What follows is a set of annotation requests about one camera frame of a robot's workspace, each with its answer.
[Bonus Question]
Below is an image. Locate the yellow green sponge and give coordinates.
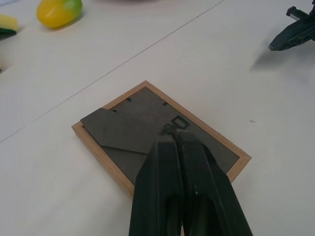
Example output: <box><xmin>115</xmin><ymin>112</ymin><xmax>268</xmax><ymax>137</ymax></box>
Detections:
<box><xmin>0</xmin><ymin>14</ymin><xmax>19</xmax><ymax>39</ymax></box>

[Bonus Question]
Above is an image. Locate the yellow green toy mango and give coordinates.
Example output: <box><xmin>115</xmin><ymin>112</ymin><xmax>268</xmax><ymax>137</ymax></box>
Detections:
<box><xmin>36</xmin><ymin>0</ymin><xmax>83</xmax><ymax>28</ymax></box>

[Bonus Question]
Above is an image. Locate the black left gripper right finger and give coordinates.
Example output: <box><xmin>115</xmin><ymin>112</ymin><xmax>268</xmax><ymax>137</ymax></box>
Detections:
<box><xmin>175</xmin><ymin>131</ymin><xmax>254</xmax><ymax>236</ymax></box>

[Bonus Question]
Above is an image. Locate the wooden picture frame face down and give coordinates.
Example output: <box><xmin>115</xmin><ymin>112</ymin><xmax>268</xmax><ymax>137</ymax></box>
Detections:
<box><xmin>71</xmin><ymin>80</ymin><xmax>252</xmax><ymax>201</ymax></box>

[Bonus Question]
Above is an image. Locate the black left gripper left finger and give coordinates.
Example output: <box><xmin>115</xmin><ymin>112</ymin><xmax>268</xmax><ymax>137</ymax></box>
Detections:
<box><xmin>128</xmin><ymin>134</ymin><xmax>185</xmax><ymax>236</ymax></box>

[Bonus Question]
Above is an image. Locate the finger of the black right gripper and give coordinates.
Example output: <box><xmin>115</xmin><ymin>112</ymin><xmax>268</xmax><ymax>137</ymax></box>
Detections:
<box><xmin>277</xmin><ymin>18</ymin><xmax>315</xmax><ymax>41</ymax></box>
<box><xmin>268</xmin><ymin>34</ymin><xmax>315</xmax><ymax>52</ymax></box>

